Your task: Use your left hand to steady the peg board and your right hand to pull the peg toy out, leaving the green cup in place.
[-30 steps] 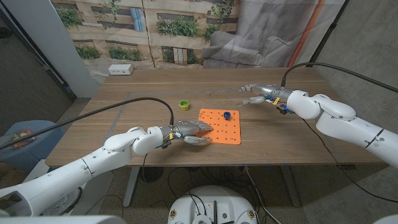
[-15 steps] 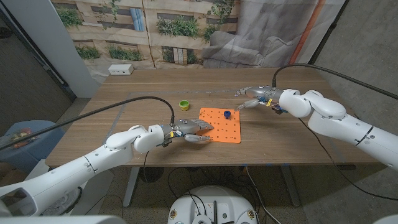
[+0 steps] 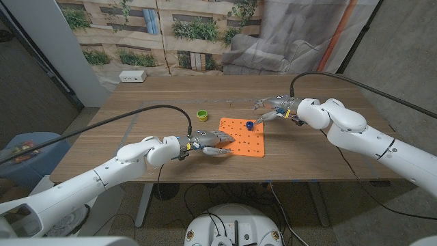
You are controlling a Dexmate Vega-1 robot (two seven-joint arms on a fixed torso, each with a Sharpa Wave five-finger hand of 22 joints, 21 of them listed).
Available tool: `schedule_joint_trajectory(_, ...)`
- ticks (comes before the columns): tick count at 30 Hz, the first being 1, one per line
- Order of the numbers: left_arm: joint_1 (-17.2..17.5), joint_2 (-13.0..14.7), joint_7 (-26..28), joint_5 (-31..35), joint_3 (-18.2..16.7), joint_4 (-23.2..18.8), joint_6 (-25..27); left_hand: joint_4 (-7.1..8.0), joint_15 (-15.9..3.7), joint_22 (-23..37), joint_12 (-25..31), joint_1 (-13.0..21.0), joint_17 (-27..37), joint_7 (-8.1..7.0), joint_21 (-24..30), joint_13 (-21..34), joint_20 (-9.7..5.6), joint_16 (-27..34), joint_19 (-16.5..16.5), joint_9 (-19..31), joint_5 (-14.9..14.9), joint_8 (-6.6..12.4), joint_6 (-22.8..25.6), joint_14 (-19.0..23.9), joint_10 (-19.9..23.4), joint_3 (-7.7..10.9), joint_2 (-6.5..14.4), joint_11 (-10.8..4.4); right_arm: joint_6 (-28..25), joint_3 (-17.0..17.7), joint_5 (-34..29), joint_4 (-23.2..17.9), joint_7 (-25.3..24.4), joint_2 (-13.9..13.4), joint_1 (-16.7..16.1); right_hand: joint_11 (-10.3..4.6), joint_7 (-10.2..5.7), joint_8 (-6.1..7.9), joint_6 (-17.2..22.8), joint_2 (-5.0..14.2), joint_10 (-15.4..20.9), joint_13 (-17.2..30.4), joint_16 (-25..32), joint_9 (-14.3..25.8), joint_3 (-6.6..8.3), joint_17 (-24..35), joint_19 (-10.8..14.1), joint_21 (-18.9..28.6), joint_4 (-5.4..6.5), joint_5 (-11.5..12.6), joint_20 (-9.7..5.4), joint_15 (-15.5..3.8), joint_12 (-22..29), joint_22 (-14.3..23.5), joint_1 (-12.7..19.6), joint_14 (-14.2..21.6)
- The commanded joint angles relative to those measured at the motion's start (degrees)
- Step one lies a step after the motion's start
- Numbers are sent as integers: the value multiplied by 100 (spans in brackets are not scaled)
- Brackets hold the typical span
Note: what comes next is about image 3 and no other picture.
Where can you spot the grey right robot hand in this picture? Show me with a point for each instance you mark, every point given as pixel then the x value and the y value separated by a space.
pixel 283 103

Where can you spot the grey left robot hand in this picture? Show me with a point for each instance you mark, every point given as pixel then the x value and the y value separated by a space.
pixel 208 138

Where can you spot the blue peg toy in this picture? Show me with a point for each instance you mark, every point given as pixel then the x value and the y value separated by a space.
pixel 249 125

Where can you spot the orange peg board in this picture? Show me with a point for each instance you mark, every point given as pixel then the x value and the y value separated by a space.
pixel 249 143

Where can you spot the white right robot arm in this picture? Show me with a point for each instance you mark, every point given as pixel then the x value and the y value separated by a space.
pixel 375 147

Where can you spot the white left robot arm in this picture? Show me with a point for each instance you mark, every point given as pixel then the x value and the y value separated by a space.
pixel 78 188

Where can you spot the green and yellow cup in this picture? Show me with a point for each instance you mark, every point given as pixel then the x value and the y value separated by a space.
pixel 202 115

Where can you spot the black round floor disc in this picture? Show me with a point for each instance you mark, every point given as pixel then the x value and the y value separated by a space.
pixel 166 192

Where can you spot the printed backdrop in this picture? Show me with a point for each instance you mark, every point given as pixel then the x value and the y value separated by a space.
pixel 205 51

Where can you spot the white robot torso base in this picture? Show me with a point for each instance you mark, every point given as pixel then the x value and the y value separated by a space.
pixel 233 225

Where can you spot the white table leg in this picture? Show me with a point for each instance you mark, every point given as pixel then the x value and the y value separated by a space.
pixel 143 208
pixel 319 208

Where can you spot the white power outlet box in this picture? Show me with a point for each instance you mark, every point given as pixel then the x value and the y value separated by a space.
pixel 132 76

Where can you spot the black backdrop stand pole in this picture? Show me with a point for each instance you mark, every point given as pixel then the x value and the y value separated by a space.
pixel 359 37

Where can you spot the white sneaker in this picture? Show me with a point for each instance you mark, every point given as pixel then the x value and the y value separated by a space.
pixel 68 220

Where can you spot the bag of colourful toys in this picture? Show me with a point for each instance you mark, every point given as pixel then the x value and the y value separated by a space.
pixel 27 158

